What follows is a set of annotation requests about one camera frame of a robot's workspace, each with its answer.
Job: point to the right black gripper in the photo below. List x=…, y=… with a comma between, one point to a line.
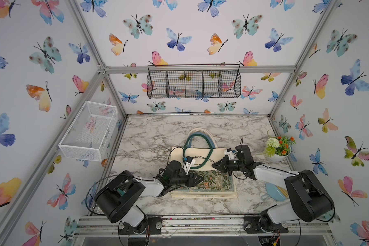
x=223, y=166

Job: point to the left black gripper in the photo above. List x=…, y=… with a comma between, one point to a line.
x=190, y=179

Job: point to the starry night canvas tote bag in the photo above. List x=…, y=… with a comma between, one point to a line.
x=203, y=192

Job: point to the blue handled canvas tote bag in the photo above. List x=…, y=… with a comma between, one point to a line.
x=206, y=135

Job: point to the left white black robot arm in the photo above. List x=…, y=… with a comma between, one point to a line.
x=116, y=200

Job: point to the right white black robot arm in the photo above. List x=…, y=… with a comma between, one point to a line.
x=308, y=199

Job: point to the potted artificial flower plant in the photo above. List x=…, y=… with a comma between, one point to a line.
x=278, y=148

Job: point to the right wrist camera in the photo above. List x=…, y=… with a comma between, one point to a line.
x=232, y=154

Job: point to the black wire wall basket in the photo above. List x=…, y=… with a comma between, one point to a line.
x=199, y=81

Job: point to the white mesh wall basket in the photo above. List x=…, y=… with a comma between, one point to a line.
x=88, y=135

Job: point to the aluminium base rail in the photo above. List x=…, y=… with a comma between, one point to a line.
x=198, y=225

